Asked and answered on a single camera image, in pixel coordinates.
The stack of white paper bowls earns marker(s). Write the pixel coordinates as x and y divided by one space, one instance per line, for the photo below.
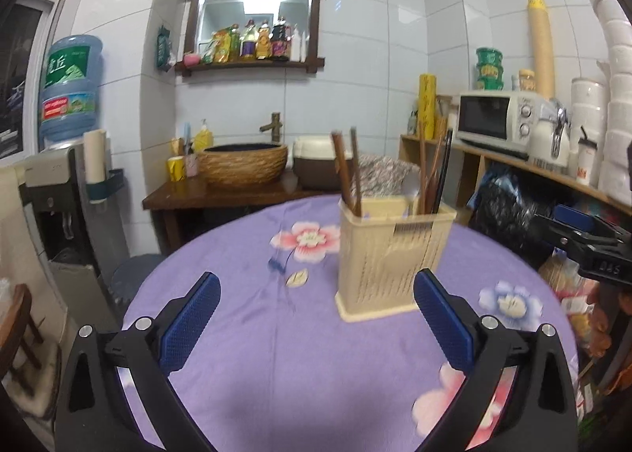
617 86

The white takeaway cup black lid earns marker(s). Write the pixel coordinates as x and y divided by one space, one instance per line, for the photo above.
587 163

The dark wooden stool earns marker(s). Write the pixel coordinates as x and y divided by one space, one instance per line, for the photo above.
19 333

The white squeeze bottle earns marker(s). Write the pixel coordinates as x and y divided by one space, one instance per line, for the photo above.
296 46

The pink peach ornament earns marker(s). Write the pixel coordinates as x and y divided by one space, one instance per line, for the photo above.
191 59

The dark wooden vanity table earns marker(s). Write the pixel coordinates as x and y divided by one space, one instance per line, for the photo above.
197 195

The wooden shelf unit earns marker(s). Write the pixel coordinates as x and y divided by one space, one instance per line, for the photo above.
474 160

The yellow soap pump bottle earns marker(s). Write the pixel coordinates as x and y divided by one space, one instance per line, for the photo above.
203 138

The tall stack of yellow cups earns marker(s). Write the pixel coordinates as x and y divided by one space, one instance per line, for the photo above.
540 47

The woven pattern wash basin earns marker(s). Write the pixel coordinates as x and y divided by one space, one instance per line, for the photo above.
242 165

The patterned chair cushion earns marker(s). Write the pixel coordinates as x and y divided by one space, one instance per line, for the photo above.
385 173

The glass jar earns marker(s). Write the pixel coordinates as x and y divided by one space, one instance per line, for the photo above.
443 123

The green hanging packet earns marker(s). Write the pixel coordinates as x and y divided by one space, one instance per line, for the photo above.
163 49

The teal cup holder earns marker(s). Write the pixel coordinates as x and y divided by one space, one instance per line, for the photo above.
111 185

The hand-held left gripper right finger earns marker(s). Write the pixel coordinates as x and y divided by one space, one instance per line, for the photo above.
444 323

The yellow cup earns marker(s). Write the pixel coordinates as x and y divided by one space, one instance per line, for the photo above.
176 169

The small pink bottle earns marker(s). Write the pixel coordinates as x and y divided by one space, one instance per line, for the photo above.
191 166

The beige perforated utensil holder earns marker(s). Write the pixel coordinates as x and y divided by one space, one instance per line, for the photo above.
365 274

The dark soy sauce bottle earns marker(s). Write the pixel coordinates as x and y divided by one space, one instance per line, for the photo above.
280 42

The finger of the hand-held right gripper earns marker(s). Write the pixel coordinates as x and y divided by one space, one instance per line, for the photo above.
563 240
575 217

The white microwave oven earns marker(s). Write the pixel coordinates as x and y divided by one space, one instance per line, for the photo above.
489 121

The yellow snack packet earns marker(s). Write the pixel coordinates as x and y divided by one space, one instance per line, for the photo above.
217 47

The tall yellow box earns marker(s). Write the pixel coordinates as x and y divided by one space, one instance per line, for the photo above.
427 106

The black plastic bag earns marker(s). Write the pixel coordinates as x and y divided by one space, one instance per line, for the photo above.
503 210

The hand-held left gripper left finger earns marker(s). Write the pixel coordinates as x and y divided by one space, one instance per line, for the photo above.
190 323

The black chopstick with gold tip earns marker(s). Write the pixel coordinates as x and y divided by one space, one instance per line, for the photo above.
343 170
447 160

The yellow lidded jar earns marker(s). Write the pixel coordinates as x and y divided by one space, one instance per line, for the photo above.
527 81

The brass faucet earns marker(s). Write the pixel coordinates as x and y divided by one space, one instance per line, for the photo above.
274 128

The purple floral tablecloth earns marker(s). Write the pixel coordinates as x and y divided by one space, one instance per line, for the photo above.
296 358

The green bottle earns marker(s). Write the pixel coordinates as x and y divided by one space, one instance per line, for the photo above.
234 44

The blue water jug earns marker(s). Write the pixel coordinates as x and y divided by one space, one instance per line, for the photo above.
69 86

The blue toothbrush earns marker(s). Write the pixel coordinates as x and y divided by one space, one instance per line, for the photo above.
186 136

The sliding window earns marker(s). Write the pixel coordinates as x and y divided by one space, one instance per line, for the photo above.
19 76

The white electric kettle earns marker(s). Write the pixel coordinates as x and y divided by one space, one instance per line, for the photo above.
548 138

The orange label bottle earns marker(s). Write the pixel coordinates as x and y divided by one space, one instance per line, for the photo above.
263 43

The pile of colourful bags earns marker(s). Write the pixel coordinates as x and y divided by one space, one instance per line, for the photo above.
563 284

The stack of white tubs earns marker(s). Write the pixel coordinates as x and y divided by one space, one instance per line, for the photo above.
587 106

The bottle with dark cap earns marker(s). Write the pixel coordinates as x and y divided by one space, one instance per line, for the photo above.
248 43

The wooden framed mirror shelf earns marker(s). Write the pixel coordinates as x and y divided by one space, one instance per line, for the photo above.
247 67

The green instant noodle bowl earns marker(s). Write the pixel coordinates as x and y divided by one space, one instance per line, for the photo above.
489 56
489 69
490 82

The stack of white paper cups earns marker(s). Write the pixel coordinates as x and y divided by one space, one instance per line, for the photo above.
94 155

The dark round bin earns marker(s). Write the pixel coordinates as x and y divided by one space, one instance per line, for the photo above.
133 279

